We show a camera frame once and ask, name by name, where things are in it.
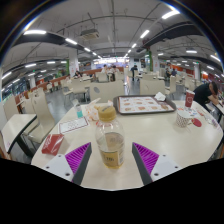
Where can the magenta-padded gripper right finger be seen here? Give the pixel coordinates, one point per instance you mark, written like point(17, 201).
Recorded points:
point(146, 158)

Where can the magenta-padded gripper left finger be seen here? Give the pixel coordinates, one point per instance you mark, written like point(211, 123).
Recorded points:
point(78, 158)

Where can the red paper packet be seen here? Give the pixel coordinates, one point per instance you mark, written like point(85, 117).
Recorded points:
point(52, 144)

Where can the white brown patterned mug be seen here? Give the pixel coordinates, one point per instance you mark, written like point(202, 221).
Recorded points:
point(182, 119)

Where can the ceiling air conditioner unit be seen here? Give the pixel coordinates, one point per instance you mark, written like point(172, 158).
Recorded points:
point(90, 34)

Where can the white table with dark edge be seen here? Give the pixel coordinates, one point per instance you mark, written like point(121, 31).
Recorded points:
point(16, 128)

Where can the white printed card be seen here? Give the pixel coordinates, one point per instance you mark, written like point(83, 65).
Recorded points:
point(73, 125)

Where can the red paper cup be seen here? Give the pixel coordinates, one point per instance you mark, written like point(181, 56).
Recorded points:
point(189, 99)

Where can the clear bottle with yellow cap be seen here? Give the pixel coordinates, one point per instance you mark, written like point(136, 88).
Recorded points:
point(110, 143)

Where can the beige canteen chairs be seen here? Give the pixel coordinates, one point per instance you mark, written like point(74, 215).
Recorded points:
point(41, 113)

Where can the white crumpled napkin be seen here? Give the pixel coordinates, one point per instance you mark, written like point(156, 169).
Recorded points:
point(160, 96)

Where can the person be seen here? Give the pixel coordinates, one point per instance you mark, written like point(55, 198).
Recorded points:
point(115, 70)
point(105, 69)
point(134, 71)
point(202, 93)

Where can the small teal sanitizer bottle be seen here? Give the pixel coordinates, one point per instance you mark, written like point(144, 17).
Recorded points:
point(79, 111)

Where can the colourful printed leaflet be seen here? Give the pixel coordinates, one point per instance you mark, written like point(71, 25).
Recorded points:
point(196, 112)

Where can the ceiling lights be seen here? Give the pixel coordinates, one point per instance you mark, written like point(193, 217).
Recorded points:
point(35, 32)

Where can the brown food tray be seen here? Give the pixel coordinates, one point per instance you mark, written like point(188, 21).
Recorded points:
point(143, 104)

